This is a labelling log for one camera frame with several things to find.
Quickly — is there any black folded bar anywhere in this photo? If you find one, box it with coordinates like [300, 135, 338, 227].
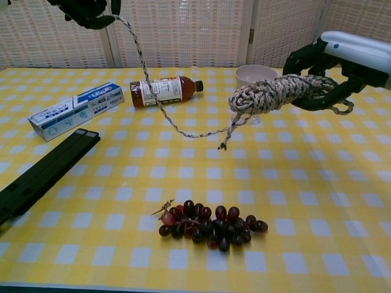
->
[0, 128, 101, 228]

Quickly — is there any brown tea bottle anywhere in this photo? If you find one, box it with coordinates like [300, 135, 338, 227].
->
[130, 76, 205, 108]

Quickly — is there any beige woven folding screen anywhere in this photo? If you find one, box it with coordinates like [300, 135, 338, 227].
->
[0, 0, 391, 70]

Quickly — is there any blue white toothpaste box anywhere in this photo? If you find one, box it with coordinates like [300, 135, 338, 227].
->
[27, 81, 125, 142]

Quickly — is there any dark red grape bunch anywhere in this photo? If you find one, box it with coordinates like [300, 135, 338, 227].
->
[152, 198, 269, 253]

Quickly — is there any speckled white braided rope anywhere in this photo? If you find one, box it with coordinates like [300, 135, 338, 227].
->
[114, 15, 355, 151]

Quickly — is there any pink bowl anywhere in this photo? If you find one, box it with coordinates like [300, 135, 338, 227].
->
[235, 64, 279, 89]

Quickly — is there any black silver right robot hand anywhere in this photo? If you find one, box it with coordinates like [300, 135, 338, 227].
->
[282, 30, 391, 112]

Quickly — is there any yellow white checked tablecloth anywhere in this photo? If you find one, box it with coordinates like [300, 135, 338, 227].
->
[0, 66, 391, 289]

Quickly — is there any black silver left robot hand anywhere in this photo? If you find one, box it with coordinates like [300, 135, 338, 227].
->
[47, 0, 122, 31]

